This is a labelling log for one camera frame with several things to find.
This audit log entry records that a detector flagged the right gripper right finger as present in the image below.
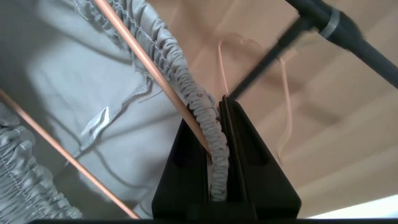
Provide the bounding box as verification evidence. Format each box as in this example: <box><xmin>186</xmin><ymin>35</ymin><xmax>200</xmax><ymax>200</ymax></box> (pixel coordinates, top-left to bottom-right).
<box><xmin>218</xmin><ymin>95</ymin><xmax>302</xmax><ymax>219</ymax></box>

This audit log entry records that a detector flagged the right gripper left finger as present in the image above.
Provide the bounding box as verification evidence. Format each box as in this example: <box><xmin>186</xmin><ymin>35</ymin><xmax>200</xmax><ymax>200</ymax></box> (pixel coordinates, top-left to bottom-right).
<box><xmin>151</xmin><ymin>105</ymin><xmax>214</xmax><ymax>219</ymax></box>

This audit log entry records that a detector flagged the pink clothes hanger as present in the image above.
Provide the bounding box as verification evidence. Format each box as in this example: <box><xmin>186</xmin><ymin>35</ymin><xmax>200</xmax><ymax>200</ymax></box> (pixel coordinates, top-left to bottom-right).
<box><xmin>0</xmin><ymin>0</ymin><xmax>214</xmax><ymax>220</ymax></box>
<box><xmin>216</xmin><ymin>32</ymin><xmax>294</xmax><ymax>162</ymax></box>

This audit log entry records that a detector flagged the black clothes rack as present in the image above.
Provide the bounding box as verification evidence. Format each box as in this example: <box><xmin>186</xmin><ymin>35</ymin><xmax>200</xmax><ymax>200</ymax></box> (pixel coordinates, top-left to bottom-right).
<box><xmin>228</xmin><ymin>0</ymin><xmax>398</xmax><ymax>101</ymax></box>

